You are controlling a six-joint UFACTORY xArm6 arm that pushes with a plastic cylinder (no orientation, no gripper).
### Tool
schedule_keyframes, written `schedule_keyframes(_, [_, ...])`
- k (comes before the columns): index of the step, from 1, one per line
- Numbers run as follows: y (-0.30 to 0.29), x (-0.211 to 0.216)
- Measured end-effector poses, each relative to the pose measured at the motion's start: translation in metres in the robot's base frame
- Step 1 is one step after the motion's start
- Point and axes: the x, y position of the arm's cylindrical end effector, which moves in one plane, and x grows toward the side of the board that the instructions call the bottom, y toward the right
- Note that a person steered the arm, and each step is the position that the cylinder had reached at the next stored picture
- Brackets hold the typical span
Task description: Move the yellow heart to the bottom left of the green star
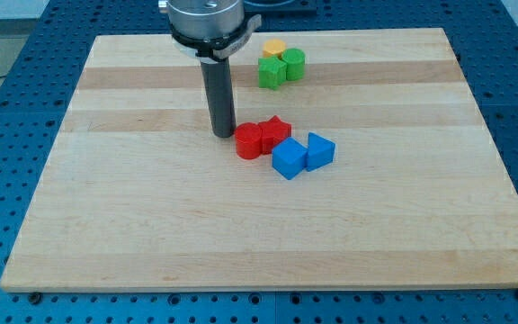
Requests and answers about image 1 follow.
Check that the blue triangular prism block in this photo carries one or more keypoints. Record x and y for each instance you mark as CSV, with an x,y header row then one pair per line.
x,y
321,152

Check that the red star block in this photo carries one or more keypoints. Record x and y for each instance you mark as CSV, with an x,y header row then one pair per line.
x,y
274,131

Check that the green cylinder block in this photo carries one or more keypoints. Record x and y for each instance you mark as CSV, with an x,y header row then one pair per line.
x,y
295,60

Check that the blue cube block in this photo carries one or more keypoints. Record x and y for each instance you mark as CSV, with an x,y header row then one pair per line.
x,y
289,158

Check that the red cylinder block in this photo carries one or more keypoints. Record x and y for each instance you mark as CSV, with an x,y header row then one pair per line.
x,y
248,138

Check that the light wooden board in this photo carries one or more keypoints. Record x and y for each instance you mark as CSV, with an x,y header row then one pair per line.
x,y
138,196

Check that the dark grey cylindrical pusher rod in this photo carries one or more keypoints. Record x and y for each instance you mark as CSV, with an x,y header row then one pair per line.
x,y
219,94

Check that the yellow heart block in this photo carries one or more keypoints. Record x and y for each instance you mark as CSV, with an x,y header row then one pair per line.
x,y
273,48

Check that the green star block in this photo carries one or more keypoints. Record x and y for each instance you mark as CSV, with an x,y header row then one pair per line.
x,y
271,72

